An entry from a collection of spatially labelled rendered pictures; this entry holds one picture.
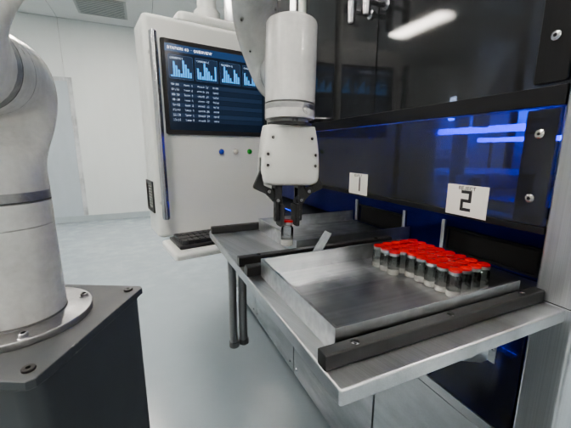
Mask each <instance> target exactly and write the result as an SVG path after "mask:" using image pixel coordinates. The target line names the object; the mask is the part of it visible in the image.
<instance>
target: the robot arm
mask: <svg viewBox="0 0 571 428"><path fill-rule="evenodd" d="M24 1H25V0H0V353H4V352H9V351H13V350H16V349H20V348H22V347H25V346H29V345H32V344H35V343H38V342H39V341H44V340H46V339H48V338H50V337H52V336H54V335H57V334H59V333H61V332H63V331H65V330H66V329H69V328H70V327H72V326H73V325H74V324H76V323H78V322H79V321H81V320H82V319H83V318H84V317H85V316H87V315H88V313H89V312H90V311H91V309H92V306H93V298H92V296H91V294H90V293H89V292H87V291H86V290H82V289H78V288H74V287H65V281H64V274H63V268H62V263H61V257H60V251H59V241H58V235H57V228H56V223H55V217H54V207H53V201H52V195H51V188H50V183H49V178H48V152H49V148H50V144H51V142H52V139H53V135H54V129H55V125H56V121H57V115H58V96H57V91H56V86H55V84H54V79H53V77H52V74H51V72H50V70H49V68H48V67H47V65H46V64H45V62H44V61H43V60H42V58H41V57H40V56H39V55H38V54H37V53H36V52H35V51H34V50H33V49H32V48H30V47H29V46H27V45H26V44H25V43H23V42H22V41H21V40H19V39H18V38H16V37H14V36H12V35H11V34H9V33H10V28H11V25H12V22H13V19H14V17H15V14H16V12H17V11H18V9H19V7H20V5H21V4H22V3H23V2H24ZM230 2H231V8H232V15H233V21H234V26H235V32H236V36H237V39H238V42H239V44H240V50H241V52H242V54H243V57H244V59H245V62H246V65H247V68H248V70H249V72H250V74H251V77H252V80H253V81H254V83H255V85H256V87H257V90H258V91H259V92H260V93H261V94H262V95H263V96H264V97H265V120H266V121H270V122H268V125H265V126H263V128H262V131H261V137H260V144H259V152H258V165H257V178H256V180H255V182H254V184H253V188H254V189H256V190H258V191H260V192H262V193H265V194H266V195H267V196H268V197H269V198H270V199H271V200H272V201H273V202H274V221H275V222H276V224H277V225H278V226H280V227H284V226H285V205H284V204H282V203H283V200H282V185H294V199H293V202H291V220H293V225H295V226H299V223H300V221H302V204H303V203H304V202H305V200H306V199H307V198H308V197H309V196H310V195H311V194H312V193H314V192H316V191H318V190H320V189H322V184H321V181H320V180H319V150H318V142H317V136H316V131H315V127H312V124H311V123H309V121H312V120H314V115H315V110H314V106H315V86H316V60H317V34H318V24H317V21H316V19H315V18H314V17H313V16H311V15H309V14H305V13H303V12H298V11H284V12H279V13H278V0H230ZM264 183H266V184H268V185H272V189H271V188H268V187H266V186H264V185H263V184H264ZM305 185H310V186H308V187H307V188H305Z"/></svg>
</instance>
